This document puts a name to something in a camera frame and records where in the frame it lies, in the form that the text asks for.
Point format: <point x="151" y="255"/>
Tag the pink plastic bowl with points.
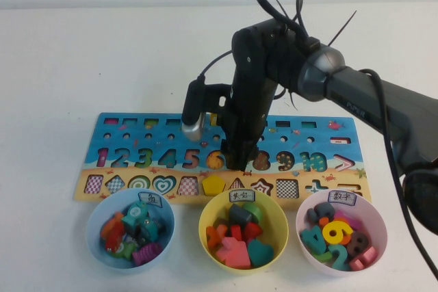
<point x="376" y="223"/>

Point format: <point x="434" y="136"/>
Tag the green fish piece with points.
<point x="125" y="251"/>

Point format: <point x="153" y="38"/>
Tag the purple fish piece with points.
<point x="147" y="254"/>

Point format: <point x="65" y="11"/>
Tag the white label on pink bowl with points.
<point x="341" y="197"/>

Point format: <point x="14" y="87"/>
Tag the green rounded shape piece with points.
<point x="256" y="208"/>

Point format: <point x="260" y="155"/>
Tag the light blue plastic bowl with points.
<point x="96" y="237"/>

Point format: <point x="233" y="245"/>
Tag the white label on yellow bowl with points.
<point x="241" y="196"/>

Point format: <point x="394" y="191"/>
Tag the yellow number six piece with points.
<point x="329" y="234"/>

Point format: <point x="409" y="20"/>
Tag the teal number four piece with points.
<point x="315" y="240"/>

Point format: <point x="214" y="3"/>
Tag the teal number two piece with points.
<point x="342" y="261"/>

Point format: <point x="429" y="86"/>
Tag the orange fish piece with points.
<point x="113" y="227"/>

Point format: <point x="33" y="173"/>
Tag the teal heart shape piece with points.
<point x="260" y="252"/>

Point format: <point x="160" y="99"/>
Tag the red fish piece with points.
<point x="111" y="242"/>

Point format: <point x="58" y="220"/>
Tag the black zip tie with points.
<point x="344" y="27"/>
<point x="279" y="1"/>
<point x="293" y="100"/>

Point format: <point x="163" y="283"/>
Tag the yellow pentagon puzzle piece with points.
<point x="214" y="186"/>

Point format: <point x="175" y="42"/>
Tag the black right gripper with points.
<point x="246" y="114"/>

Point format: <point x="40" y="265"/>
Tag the orange number piece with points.
<point x="323" y="222"/>

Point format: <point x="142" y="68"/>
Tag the pink star shape piece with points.
<point x="232" y="252"/>

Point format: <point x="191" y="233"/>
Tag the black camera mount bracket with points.
<point x="217" y="95"/>

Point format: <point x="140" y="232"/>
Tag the small red shape piece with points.
<point x="235" y="232"/>

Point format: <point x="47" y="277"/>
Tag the green number piece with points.
<point x="321" y="256"/>

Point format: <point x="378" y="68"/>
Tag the brown number eight piece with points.
<point x="359" y="237"/>

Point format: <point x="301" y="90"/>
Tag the orange cross shape piece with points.
<point x="215" y="235"/>

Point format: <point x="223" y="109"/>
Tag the dark teal fish piece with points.
<point x="148" y="232"/>

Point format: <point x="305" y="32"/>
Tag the light teal fish piece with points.
<point x="135" y="215"/>

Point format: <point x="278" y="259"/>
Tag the pink equals sign piece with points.
<point x="362" y="261"/>

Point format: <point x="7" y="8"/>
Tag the dark grey shape piece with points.
<point x="241" y="215"/>

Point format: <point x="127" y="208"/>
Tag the grey number piece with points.
<point x="323" y="209"/>

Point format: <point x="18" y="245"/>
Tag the white label on blue bowl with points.
<point x="150" y="199"/>

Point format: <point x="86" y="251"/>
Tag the colourful wooden puzzle board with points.
<point x="356" y="141"/>

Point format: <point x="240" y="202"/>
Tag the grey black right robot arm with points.
<point x="359" y="97"/>

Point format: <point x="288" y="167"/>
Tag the yellow plastic bowl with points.
<point x="277" y="237"/>

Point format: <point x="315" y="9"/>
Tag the magenta number piece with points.
<point x="347" y="219"/>

